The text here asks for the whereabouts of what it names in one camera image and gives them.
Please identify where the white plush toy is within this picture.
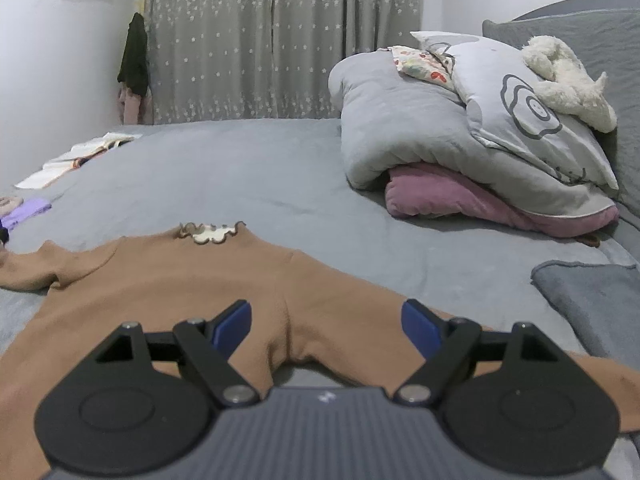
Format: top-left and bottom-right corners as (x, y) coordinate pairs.
(522, 35), (618, 133)

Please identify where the grey folded blanket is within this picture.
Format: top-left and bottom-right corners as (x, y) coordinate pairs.
(531, 260), (640, 376)

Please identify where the purple garment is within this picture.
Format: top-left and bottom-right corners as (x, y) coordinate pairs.
(0, 197), (53, 231)

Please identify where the dark hanging garment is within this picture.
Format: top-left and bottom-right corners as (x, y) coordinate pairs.
(117, 12), (150, 98)

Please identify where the floral patterned cloth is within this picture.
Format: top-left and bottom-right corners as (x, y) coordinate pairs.
(390, 45), (458, 92)

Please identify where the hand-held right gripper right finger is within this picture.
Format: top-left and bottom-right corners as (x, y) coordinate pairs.
(395, 298), (562, 406)

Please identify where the grey bed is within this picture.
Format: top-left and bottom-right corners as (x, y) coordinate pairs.
(0, 0), (640, 480)

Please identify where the pink hanging garment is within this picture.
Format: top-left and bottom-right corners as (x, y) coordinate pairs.
(117, 87), (154, 125)

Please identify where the brown long-sleeve shirt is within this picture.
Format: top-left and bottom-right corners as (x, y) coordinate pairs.
(0, 220), (640, 480)

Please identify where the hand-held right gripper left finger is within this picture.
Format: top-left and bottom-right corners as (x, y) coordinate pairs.
(95, 299), (261, 407)

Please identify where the pink folded blanket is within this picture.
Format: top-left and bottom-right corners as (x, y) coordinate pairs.
(385, 162), (621, 239)

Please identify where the white flower-print pillow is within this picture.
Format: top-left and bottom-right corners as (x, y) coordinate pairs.
(410, 30), (620, 191)

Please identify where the grey star-print curtain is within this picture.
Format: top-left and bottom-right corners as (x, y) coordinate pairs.
(142, 0), (426, 125)

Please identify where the open book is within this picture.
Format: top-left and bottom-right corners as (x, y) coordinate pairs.
(15, 132), (143, 190)

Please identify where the grey folded duvet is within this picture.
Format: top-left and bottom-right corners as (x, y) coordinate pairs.
(328, 50), (618, 221)

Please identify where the grey pillow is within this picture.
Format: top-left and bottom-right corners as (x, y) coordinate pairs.
(482, 7), (640, 203)

